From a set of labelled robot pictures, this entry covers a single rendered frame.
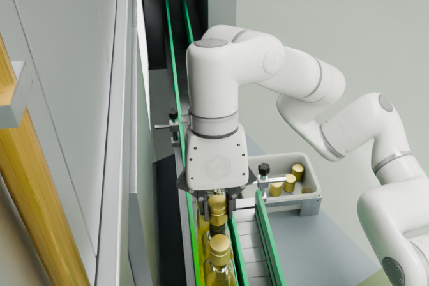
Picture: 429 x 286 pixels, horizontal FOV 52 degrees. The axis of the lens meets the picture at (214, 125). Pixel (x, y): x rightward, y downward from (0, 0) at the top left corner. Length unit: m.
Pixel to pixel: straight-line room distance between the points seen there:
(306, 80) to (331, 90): 0.09
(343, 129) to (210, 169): 0.34
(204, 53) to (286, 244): 0.76
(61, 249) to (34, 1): 0.17
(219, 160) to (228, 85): 0.13
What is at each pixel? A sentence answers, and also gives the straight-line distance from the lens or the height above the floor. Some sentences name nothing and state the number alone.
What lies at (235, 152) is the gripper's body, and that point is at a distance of 0.69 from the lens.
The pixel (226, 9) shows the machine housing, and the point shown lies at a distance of 1.77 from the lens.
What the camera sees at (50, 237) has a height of 1.59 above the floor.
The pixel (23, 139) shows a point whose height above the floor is 1.66.
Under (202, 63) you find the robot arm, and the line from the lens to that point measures 0.62.
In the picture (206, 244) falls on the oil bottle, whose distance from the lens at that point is 0.85.
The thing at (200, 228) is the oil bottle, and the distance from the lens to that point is 0.88.
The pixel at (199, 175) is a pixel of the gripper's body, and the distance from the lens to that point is 0.71.
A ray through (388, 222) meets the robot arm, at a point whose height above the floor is 1.15.
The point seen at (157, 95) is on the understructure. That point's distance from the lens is 1.96.
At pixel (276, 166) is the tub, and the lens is 1.38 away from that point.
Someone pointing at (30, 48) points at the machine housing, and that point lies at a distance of 0.31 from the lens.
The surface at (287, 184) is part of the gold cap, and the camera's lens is 1.33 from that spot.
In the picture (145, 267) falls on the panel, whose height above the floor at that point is 1.13.
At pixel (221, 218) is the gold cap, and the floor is 1.17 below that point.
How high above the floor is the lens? 1.79
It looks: 41 degrees down
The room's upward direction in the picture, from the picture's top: straight up
